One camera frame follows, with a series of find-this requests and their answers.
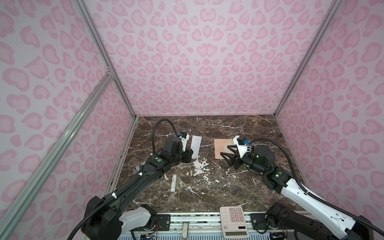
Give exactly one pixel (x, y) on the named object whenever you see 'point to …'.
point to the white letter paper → (196, 143)
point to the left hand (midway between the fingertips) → (194, 149)
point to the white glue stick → (173, 185)
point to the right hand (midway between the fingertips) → (225, 149)
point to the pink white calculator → (233, 222)
